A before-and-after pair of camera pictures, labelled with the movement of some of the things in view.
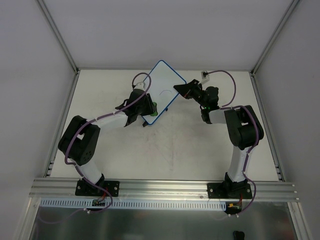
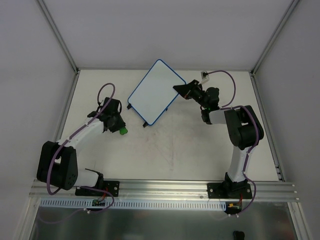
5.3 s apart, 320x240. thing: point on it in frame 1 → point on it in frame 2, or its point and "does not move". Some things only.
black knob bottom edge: (239, 235) does not move
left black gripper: (149, 105) → (116, 125)
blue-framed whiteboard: (163, 79) does not move
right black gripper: (192, 88) does not move
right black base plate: (229, 190) does not move
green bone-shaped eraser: (155, 113) → (123, 131)
